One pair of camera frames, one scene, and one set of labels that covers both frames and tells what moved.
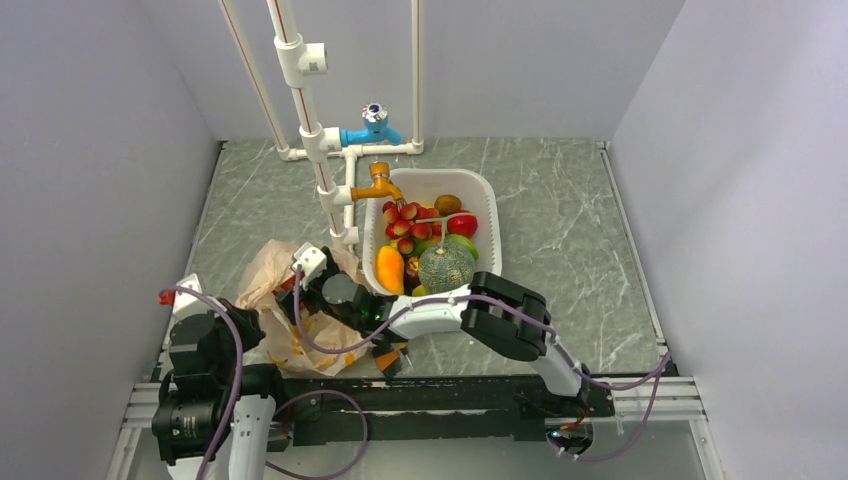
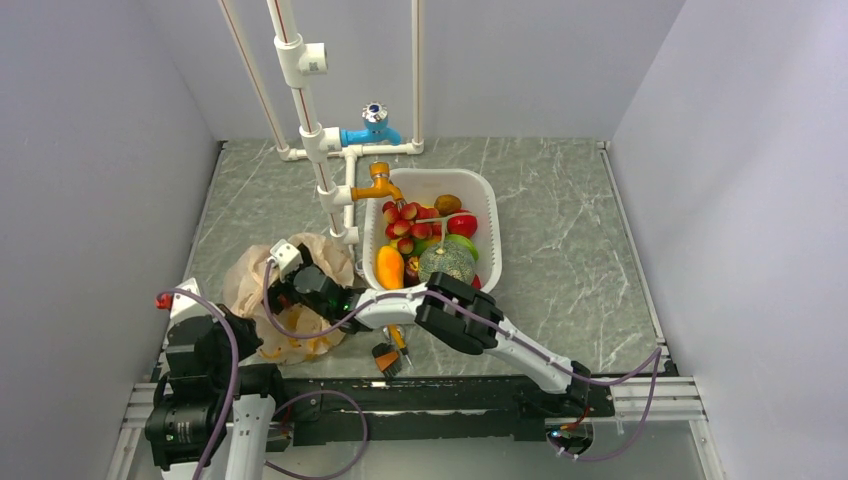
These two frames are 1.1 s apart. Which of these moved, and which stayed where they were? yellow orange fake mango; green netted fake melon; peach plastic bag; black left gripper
Moved: peach plastic bag
Stayed: green netted fake melon; yellow orange fake mango; black left gripper
